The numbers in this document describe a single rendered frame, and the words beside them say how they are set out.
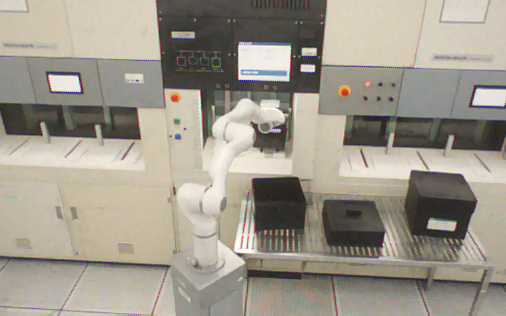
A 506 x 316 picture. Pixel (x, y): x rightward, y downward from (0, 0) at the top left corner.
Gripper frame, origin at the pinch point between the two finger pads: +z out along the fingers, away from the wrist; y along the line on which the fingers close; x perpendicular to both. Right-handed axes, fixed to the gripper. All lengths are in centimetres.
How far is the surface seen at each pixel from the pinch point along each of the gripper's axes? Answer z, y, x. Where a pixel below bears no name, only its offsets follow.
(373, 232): -78, 61, -34
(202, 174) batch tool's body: -31, -39, -36
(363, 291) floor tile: -32, 72, -120
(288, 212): -69, 17, -32
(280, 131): -9.0, 8.0, -12.5
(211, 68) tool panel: -31, -31, 33
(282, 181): -43, 12, -29
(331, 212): -64, 40, -34
